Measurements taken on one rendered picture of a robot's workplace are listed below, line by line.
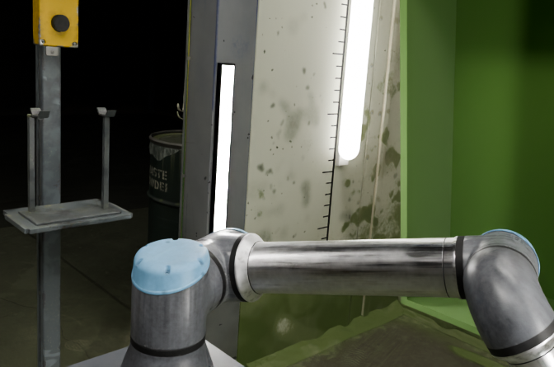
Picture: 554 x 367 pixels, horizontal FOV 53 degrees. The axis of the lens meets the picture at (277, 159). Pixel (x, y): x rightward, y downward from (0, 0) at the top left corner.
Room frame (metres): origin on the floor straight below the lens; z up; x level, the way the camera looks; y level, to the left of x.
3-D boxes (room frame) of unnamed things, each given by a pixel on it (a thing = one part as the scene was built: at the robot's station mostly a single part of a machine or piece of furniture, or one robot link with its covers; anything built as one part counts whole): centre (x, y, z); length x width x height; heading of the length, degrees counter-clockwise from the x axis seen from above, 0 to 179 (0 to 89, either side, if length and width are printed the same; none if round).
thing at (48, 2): (1.72, 0.70, 1.42); 0.12 x 0.06 x 0.26; 134
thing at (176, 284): (1.06, 0.19, 0.83); 0.17 x 0.15 x 0.18; 155
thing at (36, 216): (1.65, 0.62, 0.95); 0.26 x 0.15 x 0.32; 134
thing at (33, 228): (1.66, 0.63, 0.78); 0.31 x 0.23 x 0.01; 134
